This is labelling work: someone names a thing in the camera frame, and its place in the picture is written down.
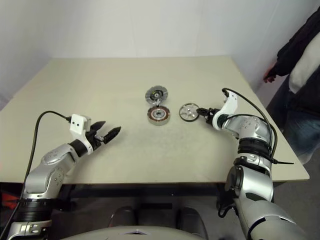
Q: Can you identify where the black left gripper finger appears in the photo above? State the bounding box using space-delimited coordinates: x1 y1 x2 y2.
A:
90 120 107 133
103 126 122 145

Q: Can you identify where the dark table frame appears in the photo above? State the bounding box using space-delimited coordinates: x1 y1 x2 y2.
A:
59 183 227 201

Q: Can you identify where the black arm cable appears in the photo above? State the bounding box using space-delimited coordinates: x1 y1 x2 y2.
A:
221 87 279 163
7 110 72 226

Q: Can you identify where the black cable tie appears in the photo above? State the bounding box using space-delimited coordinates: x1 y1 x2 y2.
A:
271 158 295 166

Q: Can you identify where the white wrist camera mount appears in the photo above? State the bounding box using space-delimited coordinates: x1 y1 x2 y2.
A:
211 90 239 130
68 113 94 154

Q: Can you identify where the bystander in dark jacket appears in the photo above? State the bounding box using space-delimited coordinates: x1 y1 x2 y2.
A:
276 6 320 165

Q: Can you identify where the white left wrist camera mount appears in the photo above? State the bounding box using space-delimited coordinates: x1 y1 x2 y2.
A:
68 113 94 154

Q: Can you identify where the grey robot torso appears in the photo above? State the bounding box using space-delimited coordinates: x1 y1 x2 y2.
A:
58 224 210 240

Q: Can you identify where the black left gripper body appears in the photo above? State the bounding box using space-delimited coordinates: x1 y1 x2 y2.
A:
85 125 107 151

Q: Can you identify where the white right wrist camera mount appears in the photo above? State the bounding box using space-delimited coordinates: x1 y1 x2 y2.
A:
211 90 239 130

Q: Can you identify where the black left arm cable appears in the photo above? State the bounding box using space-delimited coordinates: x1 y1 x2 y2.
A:
7 110 72 226

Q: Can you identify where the black silver spoked rotor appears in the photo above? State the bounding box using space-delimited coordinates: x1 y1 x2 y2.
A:
179 102 200 123

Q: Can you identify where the dark rounded shape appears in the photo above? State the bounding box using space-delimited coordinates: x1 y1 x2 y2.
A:
109 206 138 230
176 206 209 237

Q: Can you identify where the red object under table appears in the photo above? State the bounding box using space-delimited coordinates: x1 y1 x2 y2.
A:
0 191 21 209

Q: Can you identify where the short black cable loop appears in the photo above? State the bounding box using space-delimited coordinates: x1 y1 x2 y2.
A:
216 196 236 219

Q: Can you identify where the bystander bare hand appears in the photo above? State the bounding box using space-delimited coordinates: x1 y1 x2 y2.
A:
263 66 278 83

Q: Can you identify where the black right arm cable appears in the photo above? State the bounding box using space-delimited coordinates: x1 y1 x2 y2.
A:
221 87 279 163

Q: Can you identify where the copper wound stator ring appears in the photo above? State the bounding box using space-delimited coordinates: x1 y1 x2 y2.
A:
144 85 172 125

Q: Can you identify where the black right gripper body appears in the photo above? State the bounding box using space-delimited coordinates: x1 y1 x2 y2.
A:
205 107 219 127

